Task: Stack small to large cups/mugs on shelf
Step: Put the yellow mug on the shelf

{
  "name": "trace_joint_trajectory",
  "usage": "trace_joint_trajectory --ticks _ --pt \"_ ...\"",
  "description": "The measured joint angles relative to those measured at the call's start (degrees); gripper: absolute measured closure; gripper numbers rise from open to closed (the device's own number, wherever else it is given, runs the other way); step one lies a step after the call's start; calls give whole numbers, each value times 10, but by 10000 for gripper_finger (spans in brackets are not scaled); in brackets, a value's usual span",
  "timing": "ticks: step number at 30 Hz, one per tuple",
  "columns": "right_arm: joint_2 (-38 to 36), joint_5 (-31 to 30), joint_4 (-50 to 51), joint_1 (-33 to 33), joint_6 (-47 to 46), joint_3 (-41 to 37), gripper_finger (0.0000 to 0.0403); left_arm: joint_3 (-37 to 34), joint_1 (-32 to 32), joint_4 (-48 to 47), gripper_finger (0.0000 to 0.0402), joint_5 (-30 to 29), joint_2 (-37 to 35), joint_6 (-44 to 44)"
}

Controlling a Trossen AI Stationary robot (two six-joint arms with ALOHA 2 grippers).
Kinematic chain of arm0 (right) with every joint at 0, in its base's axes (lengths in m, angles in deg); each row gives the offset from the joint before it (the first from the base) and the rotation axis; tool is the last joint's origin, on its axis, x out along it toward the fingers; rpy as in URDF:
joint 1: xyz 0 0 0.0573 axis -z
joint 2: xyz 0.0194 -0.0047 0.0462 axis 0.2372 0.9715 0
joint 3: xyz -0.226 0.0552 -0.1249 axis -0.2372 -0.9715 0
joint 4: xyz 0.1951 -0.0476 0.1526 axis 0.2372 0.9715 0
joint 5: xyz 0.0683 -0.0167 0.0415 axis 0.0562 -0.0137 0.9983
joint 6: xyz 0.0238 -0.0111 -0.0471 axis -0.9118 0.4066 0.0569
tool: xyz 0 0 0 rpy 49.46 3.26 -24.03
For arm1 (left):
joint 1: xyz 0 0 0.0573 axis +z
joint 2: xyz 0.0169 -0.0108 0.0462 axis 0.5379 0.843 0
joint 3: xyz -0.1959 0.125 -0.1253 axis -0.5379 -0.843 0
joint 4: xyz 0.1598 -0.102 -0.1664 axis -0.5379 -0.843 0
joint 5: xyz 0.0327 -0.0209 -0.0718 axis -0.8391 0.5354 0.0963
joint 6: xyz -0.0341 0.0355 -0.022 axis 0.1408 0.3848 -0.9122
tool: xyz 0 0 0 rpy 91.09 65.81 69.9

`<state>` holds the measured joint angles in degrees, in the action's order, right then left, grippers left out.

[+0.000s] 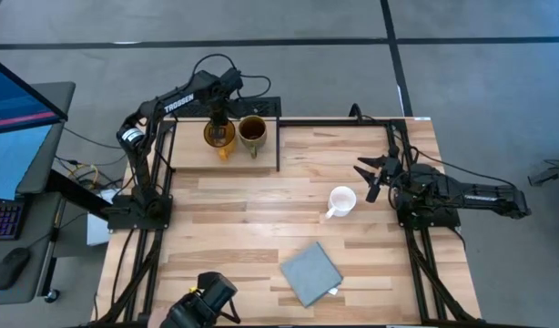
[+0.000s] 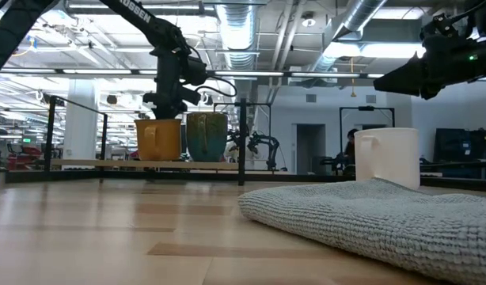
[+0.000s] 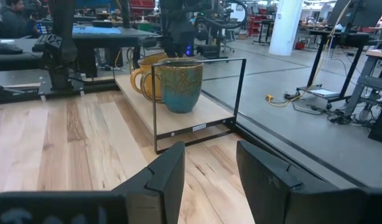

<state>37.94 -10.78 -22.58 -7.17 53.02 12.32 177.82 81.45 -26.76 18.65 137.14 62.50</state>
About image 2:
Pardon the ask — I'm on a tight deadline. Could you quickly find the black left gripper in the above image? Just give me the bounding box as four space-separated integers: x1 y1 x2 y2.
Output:
142 47 203 120

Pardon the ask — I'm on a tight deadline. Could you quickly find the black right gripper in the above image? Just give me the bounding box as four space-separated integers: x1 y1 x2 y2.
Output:
373 33 486 100

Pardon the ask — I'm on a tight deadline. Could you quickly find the yellow ceramic mug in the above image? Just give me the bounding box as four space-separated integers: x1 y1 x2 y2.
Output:
134 118 184 162

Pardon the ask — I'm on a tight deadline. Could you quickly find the green glazed ceramic mug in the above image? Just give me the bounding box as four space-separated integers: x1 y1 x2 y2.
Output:
186 112 230 163

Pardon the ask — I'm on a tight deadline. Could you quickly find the white ceramic mug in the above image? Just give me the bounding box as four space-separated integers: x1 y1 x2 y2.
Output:
353 127 421 192

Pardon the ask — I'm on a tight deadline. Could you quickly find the wooden shelf board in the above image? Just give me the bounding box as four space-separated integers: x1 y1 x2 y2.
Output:
51 158 240 172

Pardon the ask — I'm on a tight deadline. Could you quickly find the person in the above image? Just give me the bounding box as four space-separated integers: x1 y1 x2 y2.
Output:
343 128 361 168
223 136 252 164

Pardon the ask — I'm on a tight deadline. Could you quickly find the black background cabinet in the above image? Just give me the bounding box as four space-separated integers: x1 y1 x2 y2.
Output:
434 127 486 180

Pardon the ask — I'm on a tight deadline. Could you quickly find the long ceiling light strip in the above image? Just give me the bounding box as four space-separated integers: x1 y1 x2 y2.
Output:
0 67 386 80

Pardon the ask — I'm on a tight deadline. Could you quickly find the grey folded waffle cloth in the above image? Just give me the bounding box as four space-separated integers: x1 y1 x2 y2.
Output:
237 177 486 285

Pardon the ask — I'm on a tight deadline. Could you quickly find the background black metal frame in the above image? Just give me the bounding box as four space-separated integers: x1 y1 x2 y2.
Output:
339 105 396 167

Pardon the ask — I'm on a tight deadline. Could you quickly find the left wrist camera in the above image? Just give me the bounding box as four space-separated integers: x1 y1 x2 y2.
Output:
182 56 209 87

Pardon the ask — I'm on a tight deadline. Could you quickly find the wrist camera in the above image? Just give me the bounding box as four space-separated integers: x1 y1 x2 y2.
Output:
420 13 458 43
182 56 209 87

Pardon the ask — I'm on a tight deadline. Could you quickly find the yellow hanging cord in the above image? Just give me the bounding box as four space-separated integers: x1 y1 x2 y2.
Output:
348 57 358 98

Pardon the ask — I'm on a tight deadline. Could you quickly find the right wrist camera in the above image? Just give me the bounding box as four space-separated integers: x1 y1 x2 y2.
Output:
420 13 458 43

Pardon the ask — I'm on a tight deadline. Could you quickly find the smooth silver ventilation duct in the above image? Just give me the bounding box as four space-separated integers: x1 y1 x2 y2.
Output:
309 0 388 73

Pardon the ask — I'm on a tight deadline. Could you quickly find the black metal shelf frame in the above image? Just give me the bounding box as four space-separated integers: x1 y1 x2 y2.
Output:
44 94 248 187

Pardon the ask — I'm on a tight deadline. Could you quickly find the ribbed silver ventilation duct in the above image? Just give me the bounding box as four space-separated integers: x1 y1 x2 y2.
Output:
214 3 256 70

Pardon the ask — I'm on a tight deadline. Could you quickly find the black aluminium table frame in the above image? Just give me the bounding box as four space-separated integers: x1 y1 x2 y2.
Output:
0 169 486 194

